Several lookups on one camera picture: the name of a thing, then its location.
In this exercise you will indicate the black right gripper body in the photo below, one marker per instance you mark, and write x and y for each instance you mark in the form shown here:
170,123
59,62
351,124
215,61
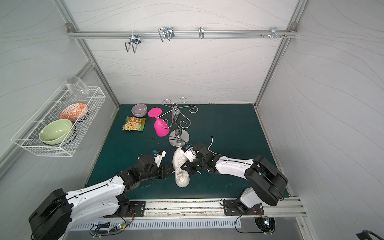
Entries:
193,165

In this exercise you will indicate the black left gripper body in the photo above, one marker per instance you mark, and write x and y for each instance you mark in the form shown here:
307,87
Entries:
163,171

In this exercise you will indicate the white shoelace of shoe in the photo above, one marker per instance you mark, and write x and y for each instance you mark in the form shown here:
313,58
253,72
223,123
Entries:
209,147

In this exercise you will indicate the white knit sneaker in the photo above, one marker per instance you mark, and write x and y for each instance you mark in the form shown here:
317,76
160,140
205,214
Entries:
182,177

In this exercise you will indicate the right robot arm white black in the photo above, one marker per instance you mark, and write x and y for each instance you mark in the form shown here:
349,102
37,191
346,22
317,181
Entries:
266,182

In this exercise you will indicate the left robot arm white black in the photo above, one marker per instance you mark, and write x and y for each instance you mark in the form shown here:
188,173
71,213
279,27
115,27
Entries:
61,211

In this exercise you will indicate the chrome glass holder stand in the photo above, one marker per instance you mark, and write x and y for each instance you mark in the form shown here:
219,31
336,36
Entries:
175,118

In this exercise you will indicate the green dark table mat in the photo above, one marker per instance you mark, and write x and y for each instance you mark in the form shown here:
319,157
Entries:
237,134

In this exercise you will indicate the pink plastic wine glass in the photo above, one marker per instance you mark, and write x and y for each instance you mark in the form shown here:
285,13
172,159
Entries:
161,127

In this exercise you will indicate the green snack packet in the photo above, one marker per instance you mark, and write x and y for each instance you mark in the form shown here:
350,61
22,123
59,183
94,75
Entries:
134,124

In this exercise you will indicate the lilac ceramic bowl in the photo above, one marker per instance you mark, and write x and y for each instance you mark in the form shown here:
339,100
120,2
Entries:
139,110

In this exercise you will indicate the orange patterned bowl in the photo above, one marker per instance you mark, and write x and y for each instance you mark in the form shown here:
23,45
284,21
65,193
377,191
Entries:
75,112

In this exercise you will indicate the green ceramic bowl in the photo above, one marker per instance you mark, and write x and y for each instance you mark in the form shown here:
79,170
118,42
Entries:
57,132

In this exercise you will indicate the clear drinking glass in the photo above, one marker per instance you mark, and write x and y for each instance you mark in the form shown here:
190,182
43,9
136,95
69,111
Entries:
77,87

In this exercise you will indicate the metal double hook left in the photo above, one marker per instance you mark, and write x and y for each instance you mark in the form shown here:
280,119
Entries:
132,43

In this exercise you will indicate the metal double hook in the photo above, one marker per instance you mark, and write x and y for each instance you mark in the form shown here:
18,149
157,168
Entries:
132,43
166,33

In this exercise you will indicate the small metal hook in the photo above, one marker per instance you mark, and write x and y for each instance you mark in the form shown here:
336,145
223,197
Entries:
201,33

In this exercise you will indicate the metal double hook middle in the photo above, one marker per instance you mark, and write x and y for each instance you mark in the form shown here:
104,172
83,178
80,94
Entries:
166,33

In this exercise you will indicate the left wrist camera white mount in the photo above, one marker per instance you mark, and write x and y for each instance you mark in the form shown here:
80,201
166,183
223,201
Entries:
158,156

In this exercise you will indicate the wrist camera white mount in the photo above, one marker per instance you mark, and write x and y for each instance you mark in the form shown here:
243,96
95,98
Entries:
189,153
158,156

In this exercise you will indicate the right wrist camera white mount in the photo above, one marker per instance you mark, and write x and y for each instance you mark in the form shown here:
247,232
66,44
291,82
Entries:
189,153

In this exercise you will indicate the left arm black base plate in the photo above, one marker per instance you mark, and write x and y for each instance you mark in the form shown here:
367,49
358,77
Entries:
135,209

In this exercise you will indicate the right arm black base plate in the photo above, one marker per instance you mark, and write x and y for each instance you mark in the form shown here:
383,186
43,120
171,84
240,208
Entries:
237,208

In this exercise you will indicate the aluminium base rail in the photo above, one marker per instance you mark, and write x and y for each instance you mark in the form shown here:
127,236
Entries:
183,208

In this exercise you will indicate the white wire wall basket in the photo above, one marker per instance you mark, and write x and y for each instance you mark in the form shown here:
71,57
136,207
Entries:
28,135

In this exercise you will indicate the aluminium crossbar rail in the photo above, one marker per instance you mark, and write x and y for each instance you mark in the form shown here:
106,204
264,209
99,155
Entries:
179,35

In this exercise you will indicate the metal hook bracket right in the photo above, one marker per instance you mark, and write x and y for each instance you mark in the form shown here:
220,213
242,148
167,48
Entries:
274,34

